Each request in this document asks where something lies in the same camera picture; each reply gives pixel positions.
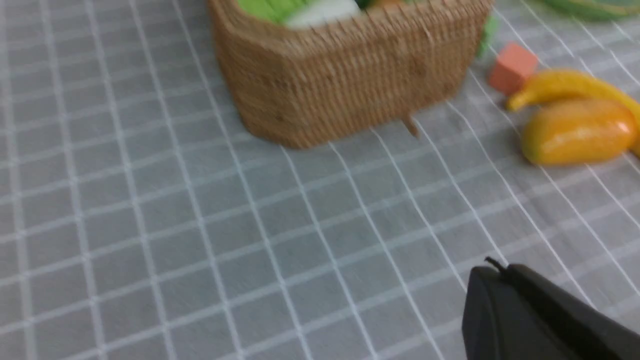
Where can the orange yellow mango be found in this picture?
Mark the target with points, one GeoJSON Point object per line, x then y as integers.
{"type": "Point", "coordinates": [578, 131]}

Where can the white radish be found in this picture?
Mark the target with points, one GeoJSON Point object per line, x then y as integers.
{"type": "Point", "coordinates": [321, 12]}

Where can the orange foam cube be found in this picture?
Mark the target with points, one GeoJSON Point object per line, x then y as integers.
{"type": "Point", "coordinates": [513, 65]}

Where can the woven wicker basket green lining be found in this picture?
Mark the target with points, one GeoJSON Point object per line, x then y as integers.
{"type": "Point", "coordinates": [301, 88]}

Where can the green glass leaf plate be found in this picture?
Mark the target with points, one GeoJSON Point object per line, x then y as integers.
{"type": "Point", "coordinates": [595, 10]}

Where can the green foam cube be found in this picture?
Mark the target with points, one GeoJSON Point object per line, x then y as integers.
{"type": "Point", "coordinates": [488, 31]}

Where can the yellow banana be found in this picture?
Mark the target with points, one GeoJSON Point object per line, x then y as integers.
{"type": "Point", "coordinates": [551, 85]}

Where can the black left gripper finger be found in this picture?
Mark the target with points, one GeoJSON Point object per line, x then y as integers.
{"type": "Point", "coordinates": [514, 313]}

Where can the grey checked tablecloth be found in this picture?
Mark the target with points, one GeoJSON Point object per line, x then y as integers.
{"type": "Point", "coordinates": [141, 221]}

